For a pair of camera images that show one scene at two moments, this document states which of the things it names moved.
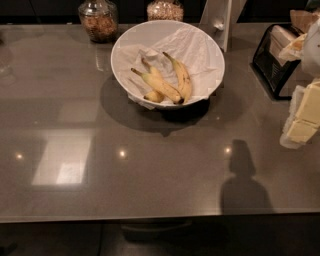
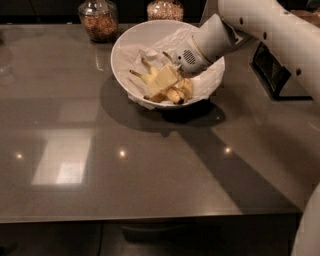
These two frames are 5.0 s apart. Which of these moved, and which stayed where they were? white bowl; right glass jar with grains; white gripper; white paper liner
Moved: white gripper
Stayed: right glass jar with grains; white paper liner; white bowl
